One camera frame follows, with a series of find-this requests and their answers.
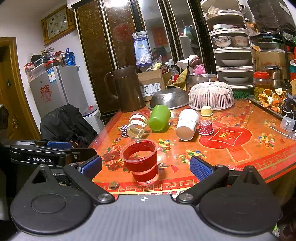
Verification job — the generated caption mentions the red clear plastic cup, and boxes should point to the red clear plastic cup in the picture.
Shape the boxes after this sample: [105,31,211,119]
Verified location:
[120,139,159,185]

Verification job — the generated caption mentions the white paper cup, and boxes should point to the white paper cup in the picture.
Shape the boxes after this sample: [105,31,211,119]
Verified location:
[176,108,200,141]

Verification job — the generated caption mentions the yellow small cup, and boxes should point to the yellow small cup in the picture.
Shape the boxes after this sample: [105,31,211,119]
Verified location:
[201,105,213,117]

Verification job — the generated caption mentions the green plastic cup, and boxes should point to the green plastic cup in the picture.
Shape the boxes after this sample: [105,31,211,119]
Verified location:
[148,104,171,132]

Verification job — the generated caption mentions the black garbage bag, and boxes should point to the black garbage bag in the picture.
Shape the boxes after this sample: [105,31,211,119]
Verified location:
[40,104,97,148]

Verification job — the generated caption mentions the small coin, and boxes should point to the small coin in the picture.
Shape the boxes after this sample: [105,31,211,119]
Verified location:
[109,181,119,190]

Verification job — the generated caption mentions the white box on floor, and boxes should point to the white box on floor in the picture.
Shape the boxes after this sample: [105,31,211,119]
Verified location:
[82,105,105,134]

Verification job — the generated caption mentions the red polka dot cupcake liner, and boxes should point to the red polka dot cupcake liner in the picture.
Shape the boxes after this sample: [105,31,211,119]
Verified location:
[198,120,214,136]

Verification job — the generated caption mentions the purple cupcake liner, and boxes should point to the purple cupcake liner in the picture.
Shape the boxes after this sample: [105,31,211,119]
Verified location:
[121,125,129,137]

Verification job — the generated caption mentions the grey small fridge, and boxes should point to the grey small fridge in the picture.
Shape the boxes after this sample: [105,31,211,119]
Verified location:
[30,65,88,117]

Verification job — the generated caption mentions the clear glass jar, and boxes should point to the clear glass jar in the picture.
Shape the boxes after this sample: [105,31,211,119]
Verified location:
[127,112,148,138]

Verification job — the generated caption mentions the brown plastic pitcher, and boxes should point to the brown plastic pitcher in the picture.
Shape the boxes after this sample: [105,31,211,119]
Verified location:
[104,66,145,113]

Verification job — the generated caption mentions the white mesh food cover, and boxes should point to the white mesh food cover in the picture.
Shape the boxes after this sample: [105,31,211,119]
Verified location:
[189,81,234,111]

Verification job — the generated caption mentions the steel colander bowl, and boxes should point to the steel colander bowl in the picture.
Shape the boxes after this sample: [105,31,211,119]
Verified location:
[148,87,189,110]

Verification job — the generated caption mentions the blue water bottle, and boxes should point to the blue water bottle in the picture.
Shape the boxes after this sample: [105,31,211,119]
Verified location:
[65,48,76,66]

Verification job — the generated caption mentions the steel pot with cloth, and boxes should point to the steel pot with cloth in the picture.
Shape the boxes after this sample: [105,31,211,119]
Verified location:
[186,73,218,93]

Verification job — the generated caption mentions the dried orange peels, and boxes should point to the dried orange peels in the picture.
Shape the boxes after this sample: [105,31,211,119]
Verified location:
[258,88,287,113]

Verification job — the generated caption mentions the cardboard box with label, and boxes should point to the cardboard box with label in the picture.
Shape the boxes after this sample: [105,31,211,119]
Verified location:
[137,69,165,101]

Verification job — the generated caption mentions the red label drink bottle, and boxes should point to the red label drink bottle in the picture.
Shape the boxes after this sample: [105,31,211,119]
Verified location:
[171,65,180,83]

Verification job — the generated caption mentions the pickle jar red lid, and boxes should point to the pickle jar red lid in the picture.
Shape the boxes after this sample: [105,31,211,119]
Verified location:
[253,71,271,100]

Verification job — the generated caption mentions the blue white snack bag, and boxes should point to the blue white snack bag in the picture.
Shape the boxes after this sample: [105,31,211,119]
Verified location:
[132,31,152,68]

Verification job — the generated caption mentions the floral porcelain bowl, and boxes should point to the floral porcelain bowl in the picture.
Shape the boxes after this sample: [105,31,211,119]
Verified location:
[212,36,232,48]

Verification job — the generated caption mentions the white tiered dish rack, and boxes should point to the white tiered dish rack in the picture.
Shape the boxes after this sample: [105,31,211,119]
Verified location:
[200,0,255,89]

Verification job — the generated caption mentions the dark wooden wardrobe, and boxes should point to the dark wooden wardrobe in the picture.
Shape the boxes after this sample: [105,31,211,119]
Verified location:
[68,1,216,118]

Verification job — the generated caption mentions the black covered appliance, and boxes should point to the black covered appliance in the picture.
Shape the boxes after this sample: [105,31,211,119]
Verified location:
[247,0,295,36]

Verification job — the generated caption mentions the clear adhesive wall hook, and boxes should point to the clear adhesive wall hook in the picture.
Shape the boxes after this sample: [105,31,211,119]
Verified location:
[280,116,295,133]

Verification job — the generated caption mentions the wall clock wooden frame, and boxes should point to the wall clock wooden frame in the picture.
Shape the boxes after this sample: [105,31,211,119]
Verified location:
[41,5,76,46]

